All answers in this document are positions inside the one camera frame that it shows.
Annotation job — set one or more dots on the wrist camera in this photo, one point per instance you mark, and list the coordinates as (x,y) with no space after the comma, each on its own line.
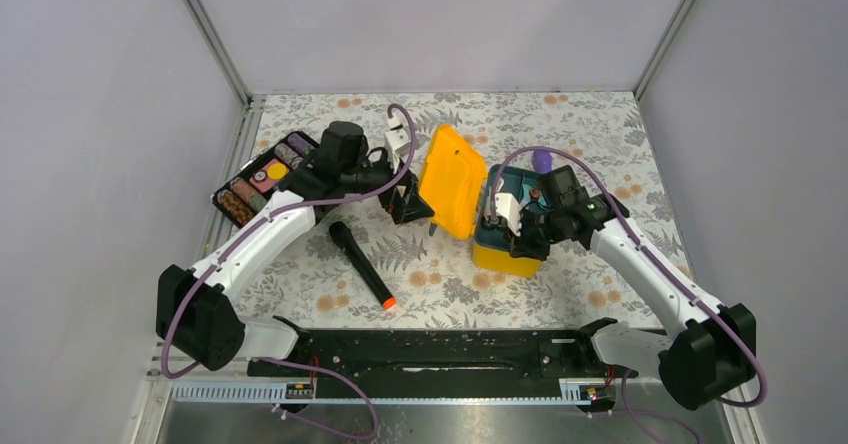
(397,142)
(504,211)

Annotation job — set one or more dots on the yellow plastic kit box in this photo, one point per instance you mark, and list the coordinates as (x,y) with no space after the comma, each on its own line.
(452,182)

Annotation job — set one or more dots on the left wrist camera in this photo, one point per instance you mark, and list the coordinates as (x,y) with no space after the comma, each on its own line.
(397,142)

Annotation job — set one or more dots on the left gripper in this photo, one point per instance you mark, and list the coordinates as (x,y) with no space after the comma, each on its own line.
(407,207)

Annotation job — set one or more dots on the black poker chip case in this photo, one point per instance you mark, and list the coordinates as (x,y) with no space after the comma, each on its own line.
(244,195)

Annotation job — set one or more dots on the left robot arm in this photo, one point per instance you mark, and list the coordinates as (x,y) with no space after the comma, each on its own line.
(293,186)

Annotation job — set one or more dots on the teal plastic tray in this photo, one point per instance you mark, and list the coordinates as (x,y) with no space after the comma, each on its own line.
(517,181)

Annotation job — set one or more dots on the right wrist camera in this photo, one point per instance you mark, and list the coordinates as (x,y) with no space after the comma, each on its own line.
(504,211)

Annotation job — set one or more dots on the purple cylindrical tube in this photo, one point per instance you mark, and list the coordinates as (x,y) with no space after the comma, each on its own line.
(542,161)

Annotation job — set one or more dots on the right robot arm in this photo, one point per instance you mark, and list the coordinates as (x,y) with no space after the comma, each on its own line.
(707,348)

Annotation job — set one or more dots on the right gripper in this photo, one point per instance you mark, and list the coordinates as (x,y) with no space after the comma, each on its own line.
(522,248)

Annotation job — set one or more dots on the black flashlight orange tip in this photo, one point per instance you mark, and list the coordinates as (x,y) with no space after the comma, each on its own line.
(342,237)

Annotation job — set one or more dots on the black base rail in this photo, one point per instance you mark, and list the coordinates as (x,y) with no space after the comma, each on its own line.
(417,365)

